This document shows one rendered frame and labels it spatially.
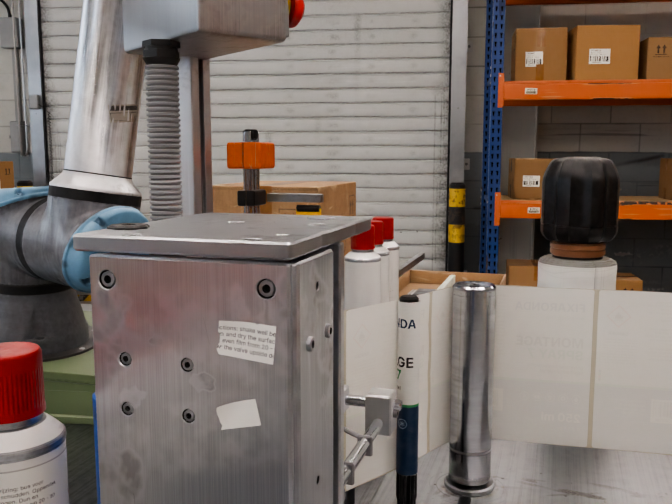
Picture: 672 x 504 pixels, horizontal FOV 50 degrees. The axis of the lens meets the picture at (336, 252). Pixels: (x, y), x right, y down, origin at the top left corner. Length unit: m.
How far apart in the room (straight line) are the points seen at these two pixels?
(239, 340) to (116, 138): 0.66
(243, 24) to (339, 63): 4.54
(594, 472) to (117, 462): 0.50
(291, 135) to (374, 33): 0.91
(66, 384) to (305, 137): 4.31
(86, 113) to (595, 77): 3.90
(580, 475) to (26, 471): 0.52
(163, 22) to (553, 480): 0.56
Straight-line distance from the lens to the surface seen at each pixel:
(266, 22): 0.69
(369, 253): 0.98
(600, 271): 0.82
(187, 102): 0.81
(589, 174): 0.81
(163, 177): 0.69
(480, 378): 0.65
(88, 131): 0.96
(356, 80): 5.18
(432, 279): 1.97
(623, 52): 4.67
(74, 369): 1.02
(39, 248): 0.99
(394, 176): 5.14
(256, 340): 0.32
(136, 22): 0.78
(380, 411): 0.52
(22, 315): 1.08
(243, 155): 0.82
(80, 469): 0.89
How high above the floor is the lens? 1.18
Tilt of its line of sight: 8 degrees down
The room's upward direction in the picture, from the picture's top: straight up
